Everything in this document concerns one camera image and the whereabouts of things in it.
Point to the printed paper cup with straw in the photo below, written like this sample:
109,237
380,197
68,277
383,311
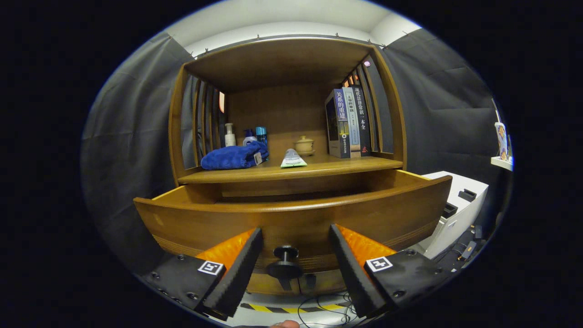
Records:
501,141

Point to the white squeeze tube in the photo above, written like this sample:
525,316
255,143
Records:
292,159

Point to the folded blue towel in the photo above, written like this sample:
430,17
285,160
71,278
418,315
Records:
232,157

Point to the beige lidded teacup with saucer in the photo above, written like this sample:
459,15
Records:
304,146

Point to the white side cabinet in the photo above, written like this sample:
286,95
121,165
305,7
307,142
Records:
460,218

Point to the white wall shelf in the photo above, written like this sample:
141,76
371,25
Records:
501,162

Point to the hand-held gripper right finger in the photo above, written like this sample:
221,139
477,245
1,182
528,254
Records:
353,278

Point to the wooden cabinet door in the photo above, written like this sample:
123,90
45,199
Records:
328,282
268,286

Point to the wooden countertop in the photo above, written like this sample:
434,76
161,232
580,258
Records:
319,166

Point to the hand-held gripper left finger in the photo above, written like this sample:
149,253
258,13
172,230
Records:
237,278

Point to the white pump bottle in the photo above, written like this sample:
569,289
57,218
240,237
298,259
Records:
230,139

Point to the white bottle with blue cap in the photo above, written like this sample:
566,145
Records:
248,139

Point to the black round drawer knob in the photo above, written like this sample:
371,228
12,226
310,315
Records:
285,266

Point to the clear blue bottle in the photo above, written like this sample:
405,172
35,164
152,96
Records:
261,134

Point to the blue spine book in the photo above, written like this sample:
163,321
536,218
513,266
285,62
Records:
341,118

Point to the black spine book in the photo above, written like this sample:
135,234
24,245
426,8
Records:
363,118

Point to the brown wooden drawer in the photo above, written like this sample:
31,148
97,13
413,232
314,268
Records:
296,223

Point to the grey spine book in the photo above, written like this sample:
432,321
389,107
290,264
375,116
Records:
351,118

